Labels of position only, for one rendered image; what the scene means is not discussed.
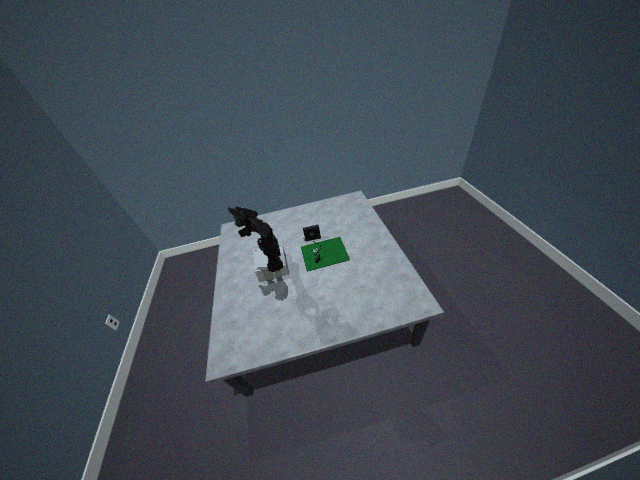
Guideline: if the green circuit board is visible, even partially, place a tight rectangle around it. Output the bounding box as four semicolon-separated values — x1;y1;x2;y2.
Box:
301;237;350;271

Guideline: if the black cooling fan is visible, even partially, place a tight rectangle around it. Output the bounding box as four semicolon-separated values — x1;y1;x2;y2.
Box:
303;225;321;241

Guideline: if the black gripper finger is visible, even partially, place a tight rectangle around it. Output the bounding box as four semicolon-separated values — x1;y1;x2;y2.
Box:
235;206;253;215
228;207;244;223

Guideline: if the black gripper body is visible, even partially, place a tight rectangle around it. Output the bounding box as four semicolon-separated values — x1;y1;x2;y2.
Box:
235;211;263;232

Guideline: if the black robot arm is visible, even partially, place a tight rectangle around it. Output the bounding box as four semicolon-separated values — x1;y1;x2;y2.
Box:
237;222;283;272

